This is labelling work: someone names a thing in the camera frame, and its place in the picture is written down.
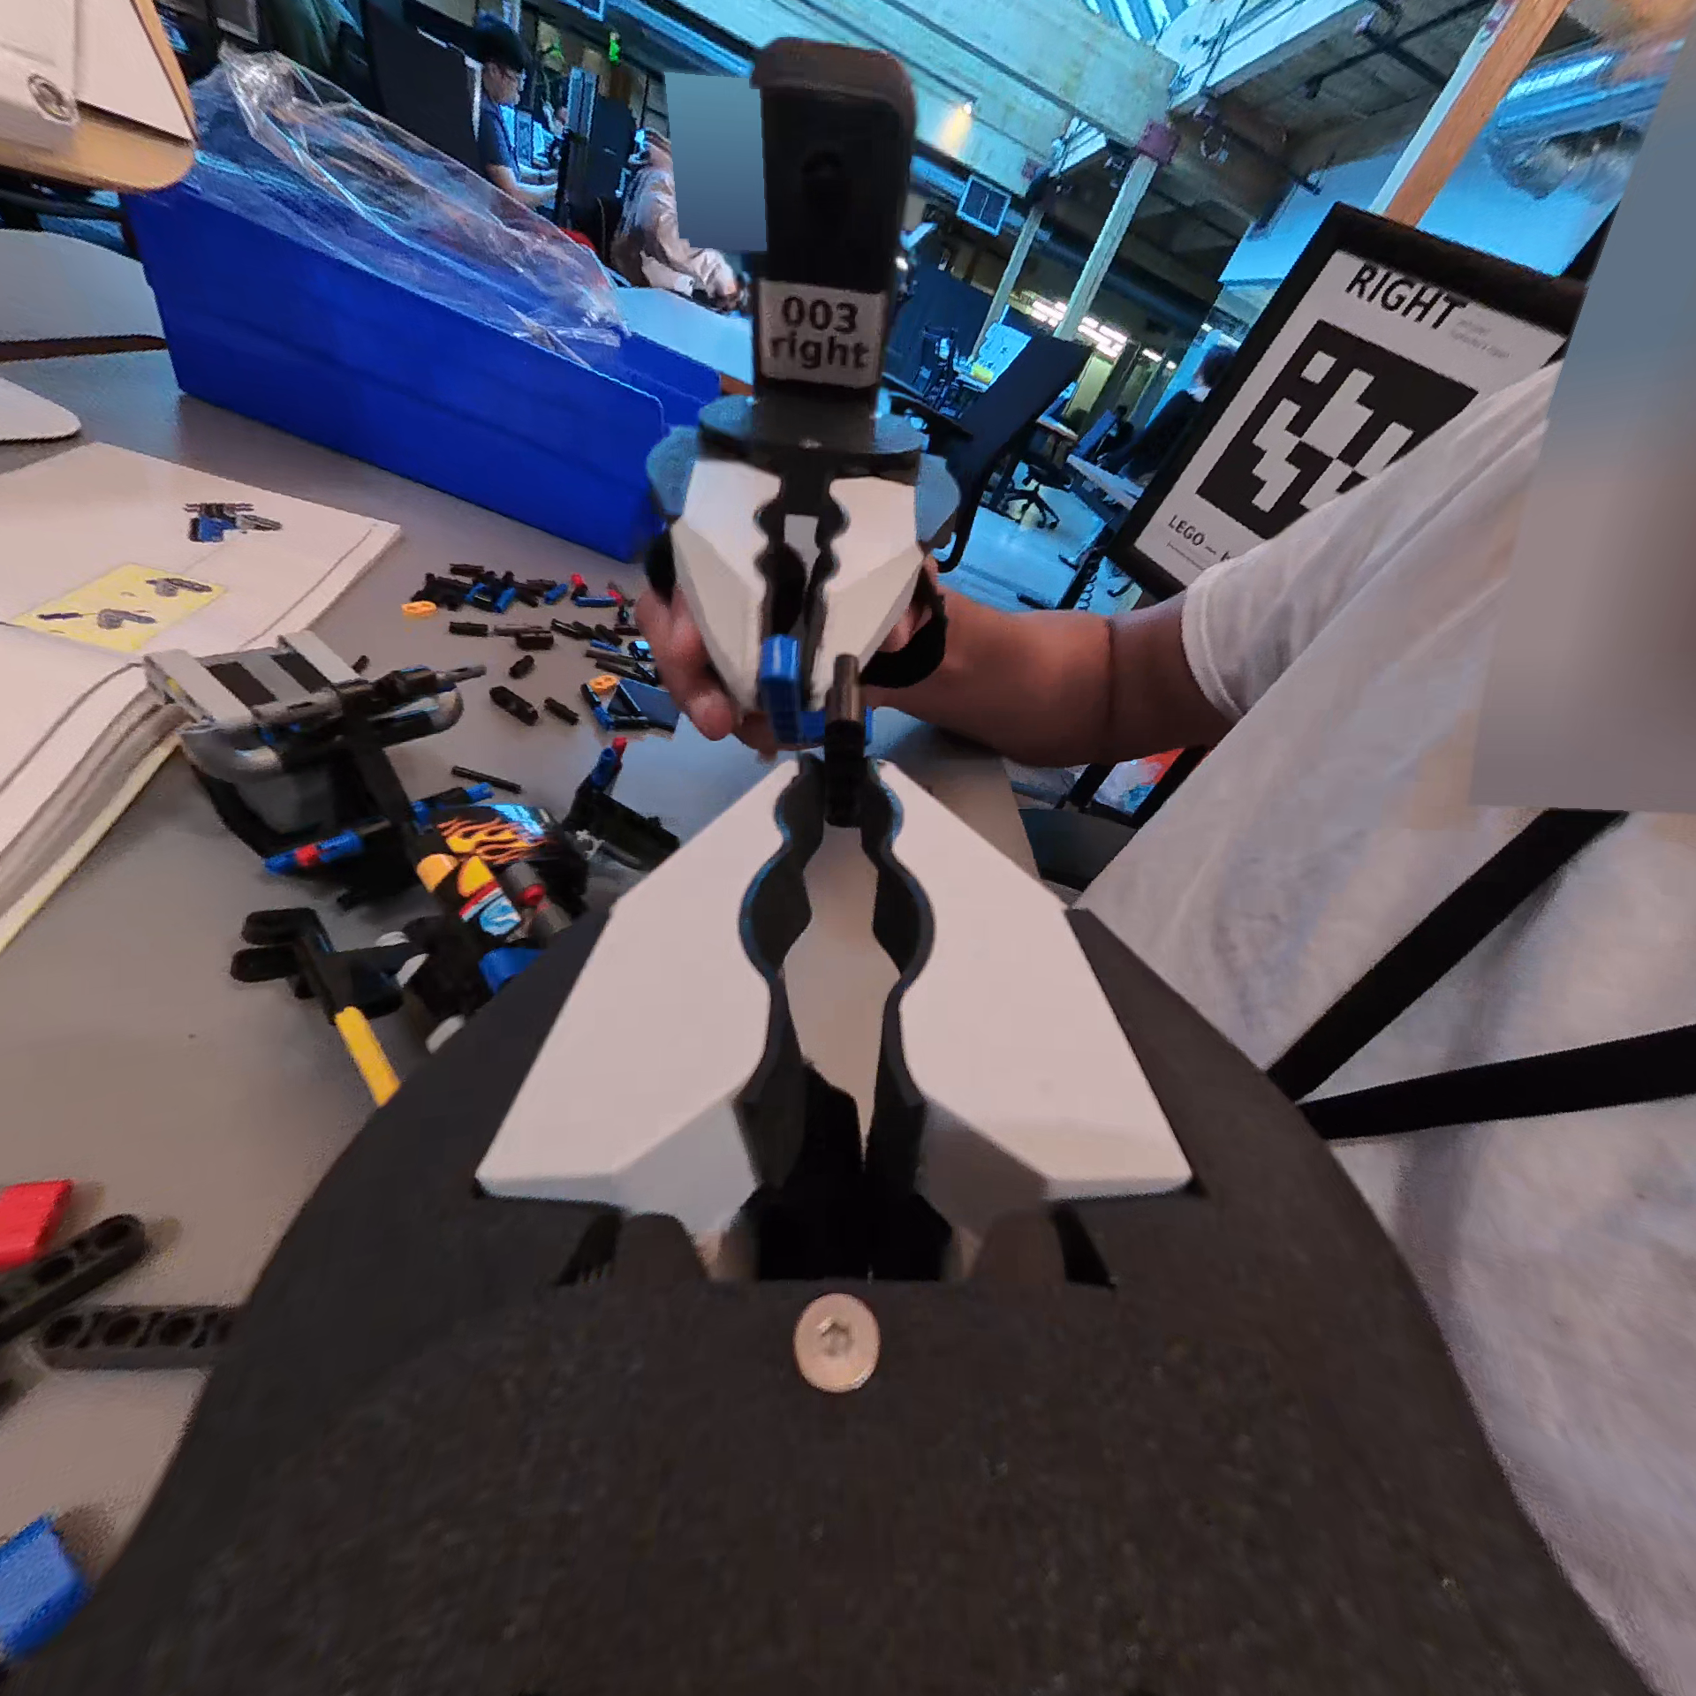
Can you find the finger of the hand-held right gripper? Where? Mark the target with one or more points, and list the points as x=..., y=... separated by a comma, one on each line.
x=875, y=570
x=723, y=570

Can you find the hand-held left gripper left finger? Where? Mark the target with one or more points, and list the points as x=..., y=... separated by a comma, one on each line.
x=622, y=1061

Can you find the black office chair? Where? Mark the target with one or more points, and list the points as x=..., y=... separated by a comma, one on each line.
x=1020, y=398

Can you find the blue storage bin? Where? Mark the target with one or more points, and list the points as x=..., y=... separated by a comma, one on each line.
x=398, y=384

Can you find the person's right hand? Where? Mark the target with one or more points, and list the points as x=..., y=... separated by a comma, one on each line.
x=675, y=663

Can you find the open instruction booklet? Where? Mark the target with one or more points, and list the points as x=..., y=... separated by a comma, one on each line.
x=80, y=743

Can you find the clear plastic bag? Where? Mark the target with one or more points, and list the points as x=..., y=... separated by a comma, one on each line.
x=384, y=199

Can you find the black studded lego beam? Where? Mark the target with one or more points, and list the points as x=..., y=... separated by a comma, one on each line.
x=622, y=829

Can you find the white document stand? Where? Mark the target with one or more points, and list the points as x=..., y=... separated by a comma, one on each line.
x=27, y=414

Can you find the blue lego panel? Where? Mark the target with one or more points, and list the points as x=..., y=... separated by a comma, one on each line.
x=34, y=1591

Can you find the partly built lego truck chassis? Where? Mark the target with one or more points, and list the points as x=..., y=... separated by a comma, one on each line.
x=490, y=861

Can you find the framed marker sign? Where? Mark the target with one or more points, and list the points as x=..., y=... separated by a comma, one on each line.
x=1338, y=425

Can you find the pile of small lego pieces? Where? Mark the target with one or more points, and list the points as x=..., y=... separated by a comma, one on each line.
x=636, y=708

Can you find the instruction sheet on stand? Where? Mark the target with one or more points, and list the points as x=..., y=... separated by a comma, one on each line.
x=133, y=167

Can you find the red lego piece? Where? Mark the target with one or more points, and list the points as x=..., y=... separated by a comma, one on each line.
x=27, y=1220

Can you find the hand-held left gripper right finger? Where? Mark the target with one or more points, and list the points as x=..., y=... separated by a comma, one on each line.
x=1034, y=1061

